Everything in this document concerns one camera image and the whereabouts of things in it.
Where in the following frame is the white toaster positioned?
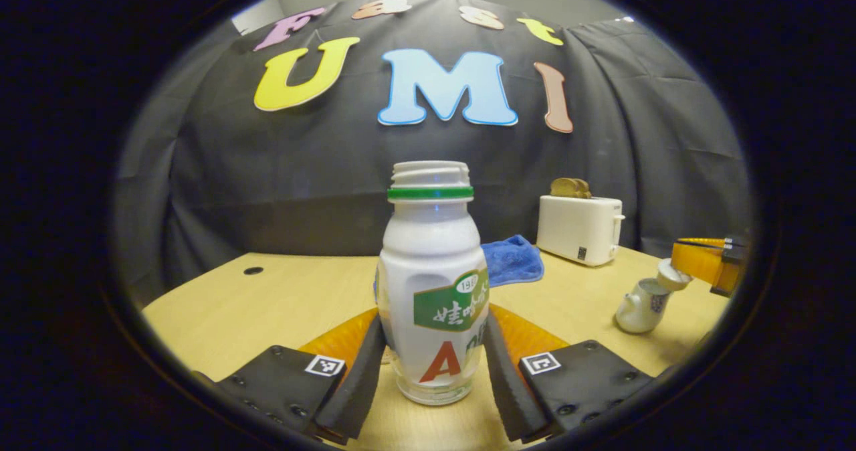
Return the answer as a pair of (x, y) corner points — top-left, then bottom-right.
(536, 195), (625, 267)

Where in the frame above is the white green-label water bottle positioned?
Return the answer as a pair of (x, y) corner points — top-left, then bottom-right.
(374, 161), (491, 406)

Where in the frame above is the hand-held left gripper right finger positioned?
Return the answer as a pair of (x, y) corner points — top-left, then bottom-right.
(483, 304), (655, 444)

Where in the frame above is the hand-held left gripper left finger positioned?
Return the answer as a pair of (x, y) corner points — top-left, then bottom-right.
(191, 307), (389, 446)

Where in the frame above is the black backdrop cloth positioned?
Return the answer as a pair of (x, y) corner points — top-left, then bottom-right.
(110, 0), (753, 304)

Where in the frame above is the blue towel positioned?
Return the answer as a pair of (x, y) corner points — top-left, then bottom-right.
(480, 235), (545, 287)

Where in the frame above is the white blue-patterned teacup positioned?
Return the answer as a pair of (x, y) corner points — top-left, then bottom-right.
(615, 277), (671, 335)

